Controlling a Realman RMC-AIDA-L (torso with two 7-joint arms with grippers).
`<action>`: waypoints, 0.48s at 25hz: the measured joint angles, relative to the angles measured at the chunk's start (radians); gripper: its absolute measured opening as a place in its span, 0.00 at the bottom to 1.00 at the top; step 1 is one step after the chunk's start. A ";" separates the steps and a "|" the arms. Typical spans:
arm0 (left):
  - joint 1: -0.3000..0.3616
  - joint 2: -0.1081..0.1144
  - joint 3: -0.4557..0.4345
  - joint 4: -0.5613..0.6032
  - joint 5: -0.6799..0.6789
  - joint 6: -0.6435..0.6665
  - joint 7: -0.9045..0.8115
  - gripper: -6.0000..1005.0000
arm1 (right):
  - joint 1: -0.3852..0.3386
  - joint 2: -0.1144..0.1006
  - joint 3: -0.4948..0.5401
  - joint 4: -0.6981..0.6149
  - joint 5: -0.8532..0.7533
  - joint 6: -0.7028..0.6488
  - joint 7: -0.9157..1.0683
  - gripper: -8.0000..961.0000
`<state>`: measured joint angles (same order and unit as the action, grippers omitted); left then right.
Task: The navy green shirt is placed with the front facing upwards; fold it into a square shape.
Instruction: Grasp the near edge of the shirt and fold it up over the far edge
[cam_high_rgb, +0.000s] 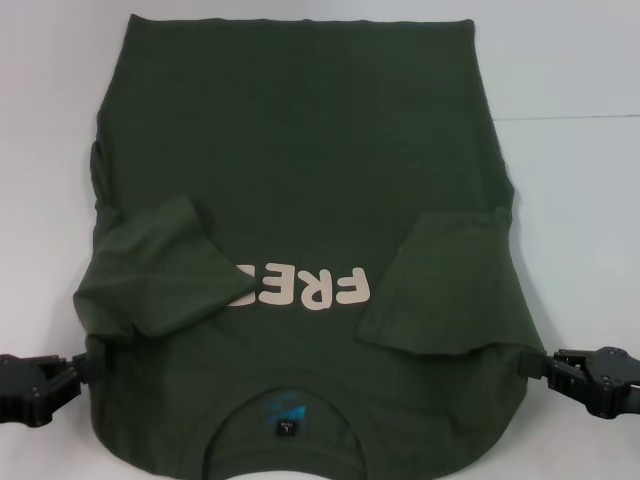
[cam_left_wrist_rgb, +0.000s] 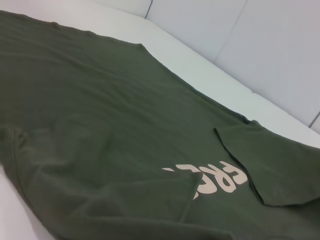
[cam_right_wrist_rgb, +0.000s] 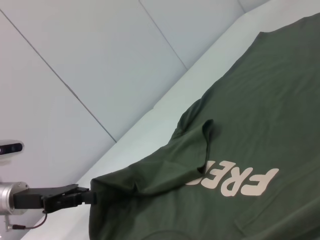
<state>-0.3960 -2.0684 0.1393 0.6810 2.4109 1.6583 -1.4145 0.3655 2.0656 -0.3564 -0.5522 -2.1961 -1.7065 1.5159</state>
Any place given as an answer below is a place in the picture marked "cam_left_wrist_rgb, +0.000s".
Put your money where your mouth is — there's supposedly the dark green printed t-shirt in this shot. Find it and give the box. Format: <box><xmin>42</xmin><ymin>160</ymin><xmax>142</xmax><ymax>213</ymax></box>
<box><xmin>0</xmin><ymin>9</ymin><xmax>320</xmax><ymax>240</ymax></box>

